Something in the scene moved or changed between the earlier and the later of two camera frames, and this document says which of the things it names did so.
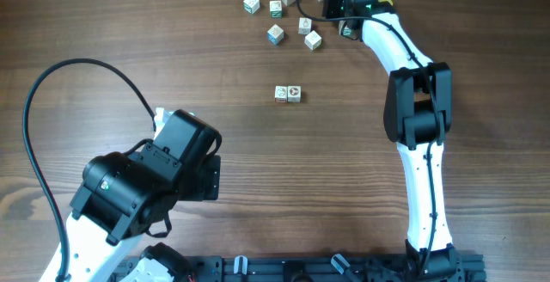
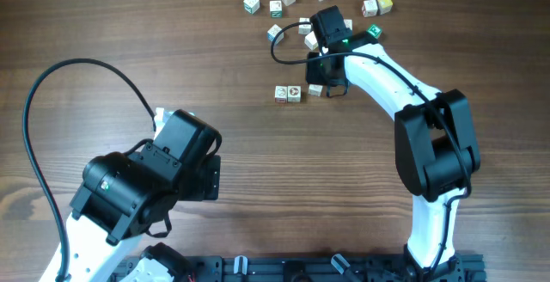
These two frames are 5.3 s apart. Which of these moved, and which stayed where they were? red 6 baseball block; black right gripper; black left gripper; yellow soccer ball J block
Moved: black right gripper
Stayed: black left gripper; yellow soccer ball J block; red 6 baseball block
